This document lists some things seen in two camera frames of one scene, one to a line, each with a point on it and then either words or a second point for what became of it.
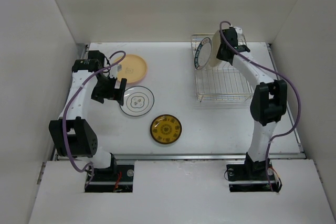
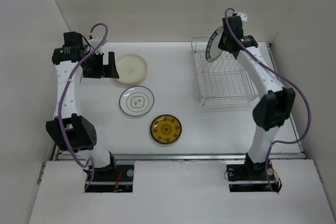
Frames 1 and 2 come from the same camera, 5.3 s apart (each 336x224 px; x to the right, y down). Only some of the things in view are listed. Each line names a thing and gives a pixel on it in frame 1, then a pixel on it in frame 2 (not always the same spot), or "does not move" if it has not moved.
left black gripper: x=113 y=93 to x=104 y=71
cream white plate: x=214 y=46 to x=130 y=68
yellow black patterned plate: x=166 y=129 does not move
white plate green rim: x=202 y=53 to x=213 y=52
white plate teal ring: x=138 y=100 does not move
